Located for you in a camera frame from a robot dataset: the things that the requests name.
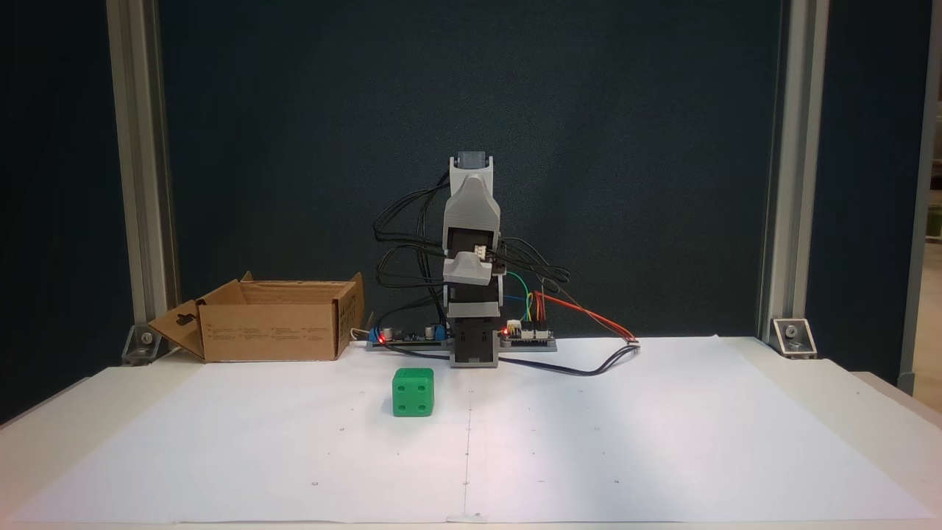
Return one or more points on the grey pointed fixed gripper finger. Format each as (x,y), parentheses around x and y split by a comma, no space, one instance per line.
(467,277)

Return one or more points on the green dice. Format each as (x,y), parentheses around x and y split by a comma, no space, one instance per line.
(412,392)

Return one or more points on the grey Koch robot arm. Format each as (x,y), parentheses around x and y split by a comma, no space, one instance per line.
(471,213)

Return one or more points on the blue power circuit board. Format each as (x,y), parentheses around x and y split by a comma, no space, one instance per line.
(412,336)

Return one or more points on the grey board mounting plate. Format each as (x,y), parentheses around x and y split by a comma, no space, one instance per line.
(530,347)

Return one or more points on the brown cardboard box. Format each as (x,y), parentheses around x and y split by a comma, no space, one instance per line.
(272,331)

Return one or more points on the white paper sheet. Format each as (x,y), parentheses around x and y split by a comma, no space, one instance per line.
(589,442)

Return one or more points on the grey metal upright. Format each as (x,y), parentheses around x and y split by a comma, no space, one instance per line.
(920,221)

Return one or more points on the metal corner bracket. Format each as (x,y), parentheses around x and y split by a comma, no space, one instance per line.
(793,337)
(146,341)

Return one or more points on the aluminium frame post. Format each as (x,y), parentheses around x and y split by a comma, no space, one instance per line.
(140,184)
(795,147)

